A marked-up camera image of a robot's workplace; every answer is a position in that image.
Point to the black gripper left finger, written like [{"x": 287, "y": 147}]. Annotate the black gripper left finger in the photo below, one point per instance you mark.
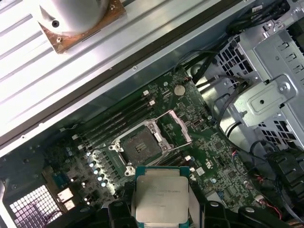
[{"x": 121, "y": 209}]

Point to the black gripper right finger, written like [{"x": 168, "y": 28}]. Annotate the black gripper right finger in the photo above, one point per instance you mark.
[{"x": 213, "y": 213}]

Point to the silver CPU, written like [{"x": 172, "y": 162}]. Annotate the silver CPU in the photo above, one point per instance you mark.
[{"x": 161, "y": 192}]

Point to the metal socket cover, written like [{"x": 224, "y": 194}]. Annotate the metal socket cover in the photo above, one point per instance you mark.
[{"x": 181, "y": 126}]

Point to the CPU socket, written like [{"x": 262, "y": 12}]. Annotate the CPU socket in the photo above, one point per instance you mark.
[{"x": 140, "y": 145}]

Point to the green motherboard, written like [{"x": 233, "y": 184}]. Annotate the green motherboard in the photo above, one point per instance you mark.
[{"x": 213, "y": 152}]

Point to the black RAM slot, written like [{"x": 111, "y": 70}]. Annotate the black RAM slot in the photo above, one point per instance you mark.
[
  {"x": 113, "y": 120},
  {"x": 120, "y": 129},
  {"x": 117, "y": 124},
  {"x": 110, "y": 115}
]

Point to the silver metal drive cage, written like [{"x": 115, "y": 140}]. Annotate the silver metal drive cage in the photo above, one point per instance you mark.
[{"x": 268, "y": 99}]

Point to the silver coin battery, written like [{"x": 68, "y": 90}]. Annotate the silver coin battery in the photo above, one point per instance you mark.
[{"x": 179, "y": 90}]

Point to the black PC case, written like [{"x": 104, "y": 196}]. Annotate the black PC case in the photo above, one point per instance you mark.
[{"x": 142, "y": 71}]

